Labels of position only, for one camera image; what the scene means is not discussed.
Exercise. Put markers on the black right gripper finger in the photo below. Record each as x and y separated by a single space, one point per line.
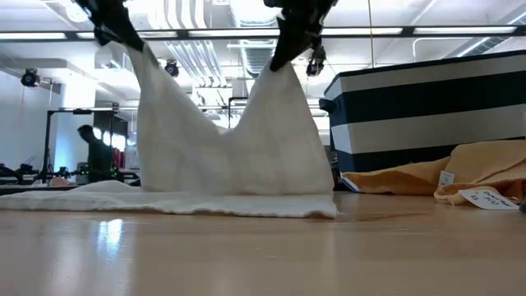
287 41
308 37

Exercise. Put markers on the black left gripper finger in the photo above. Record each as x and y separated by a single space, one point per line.
104 35
121 29

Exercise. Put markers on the white plaid towel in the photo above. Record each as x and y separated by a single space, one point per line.
246 156

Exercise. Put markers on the orange towel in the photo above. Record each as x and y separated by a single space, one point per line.
485 164

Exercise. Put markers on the black ceiling spotlight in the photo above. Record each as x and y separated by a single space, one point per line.
30 77
172 68
315 66

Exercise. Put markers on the person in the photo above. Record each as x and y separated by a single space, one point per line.
98 156

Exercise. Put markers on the long ceiling light bar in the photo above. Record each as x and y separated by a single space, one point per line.
452 30

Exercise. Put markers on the navy white striped fabric bin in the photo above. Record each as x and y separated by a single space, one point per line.
431 123

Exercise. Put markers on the small white label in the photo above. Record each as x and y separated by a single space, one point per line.
446 179

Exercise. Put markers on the white handwritten paper label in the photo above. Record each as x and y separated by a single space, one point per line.
489 198

